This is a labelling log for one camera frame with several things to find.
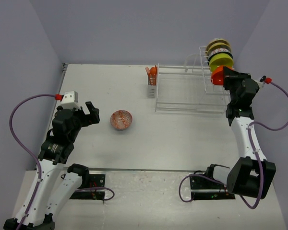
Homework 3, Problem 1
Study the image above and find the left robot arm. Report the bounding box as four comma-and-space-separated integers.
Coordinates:
3, 102, 100, 230

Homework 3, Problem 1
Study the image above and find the orange patterned ceramic bowl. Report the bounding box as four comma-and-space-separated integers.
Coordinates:
110, 110, 132, 131

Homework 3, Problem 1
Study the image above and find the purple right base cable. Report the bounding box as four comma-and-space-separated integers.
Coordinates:
178, 173, 226, 204

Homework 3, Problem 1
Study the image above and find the white red patterned bowl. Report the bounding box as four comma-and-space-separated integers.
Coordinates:
207, 47, 233, 61

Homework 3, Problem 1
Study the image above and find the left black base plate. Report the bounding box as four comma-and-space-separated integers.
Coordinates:
70, 174, 106, 201

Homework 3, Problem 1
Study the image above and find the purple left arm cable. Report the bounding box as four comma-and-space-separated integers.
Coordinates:
9, 93, 63, 230

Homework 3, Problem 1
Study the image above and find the white cutlery holder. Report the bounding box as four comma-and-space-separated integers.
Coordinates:
147, 76, 157, 98

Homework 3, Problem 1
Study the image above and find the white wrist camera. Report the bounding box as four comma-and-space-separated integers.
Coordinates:
60, 91, 80, 110
258, 76, 267, 88

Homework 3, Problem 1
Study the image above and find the orange plastic knife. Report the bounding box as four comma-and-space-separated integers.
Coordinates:
151, 66, 157, 77

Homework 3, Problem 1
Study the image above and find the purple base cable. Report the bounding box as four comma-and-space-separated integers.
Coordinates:
178, 173, 226, 204
75, 187, 115, 204

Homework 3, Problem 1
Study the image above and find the tan yellow rimmed bowl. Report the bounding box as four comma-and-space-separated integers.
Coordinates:
206, 41, 231, 52

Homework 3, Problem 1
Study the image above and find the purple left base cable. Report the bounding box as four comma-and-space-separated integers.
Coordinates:
75, 187, 115, 204

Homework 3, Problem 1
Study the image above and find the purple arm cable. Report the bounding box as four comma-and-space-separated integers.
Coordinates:
9, 93, 63, 230
240, 77, 288, 209

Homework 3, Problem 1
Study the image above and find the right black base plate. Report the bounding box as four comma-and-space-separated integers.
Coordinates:
190, 176, 236, 201

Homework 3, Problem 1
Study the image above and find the orange plastic fork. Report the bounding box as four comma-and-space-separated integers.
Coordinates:
145, 67, 152, 77

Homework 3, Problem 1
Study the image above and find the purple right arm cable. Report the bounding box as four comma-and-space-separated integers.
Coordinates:
240, 77, 288, 209

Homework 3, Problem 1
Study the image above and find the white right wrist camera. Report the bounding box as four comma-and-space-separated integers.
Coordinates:
258, 76, 267, 88

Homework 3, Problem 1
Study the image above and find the lime green plastic bowl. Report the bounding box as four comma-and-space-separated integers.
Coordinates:
209, 53, 234, 72

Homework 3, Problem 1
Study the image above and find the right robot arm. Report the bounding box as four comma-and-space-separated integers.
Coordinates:
204, 66, 276, 199

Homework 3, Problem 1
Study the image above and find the orange plastic spoon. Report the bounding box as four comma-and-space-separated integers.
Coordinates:
150, 66, 157, 85

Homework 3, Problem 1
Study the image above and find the orange plastic bowl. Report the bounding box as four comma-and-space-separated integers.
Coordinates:
211, 66, 224, 86

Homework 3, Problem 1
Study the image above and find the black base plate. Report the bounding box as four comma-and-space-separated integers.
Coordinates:
190, 176, 236, 201
70, 174, 106, 201

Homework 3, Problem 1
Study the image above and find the white wire dish rack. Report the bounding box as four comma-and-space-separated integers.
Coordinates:
155, 46, 229, 115

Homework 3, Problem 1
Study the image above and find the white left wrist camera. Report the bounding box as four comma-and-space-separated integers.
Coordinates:
60, 91, 80, 110

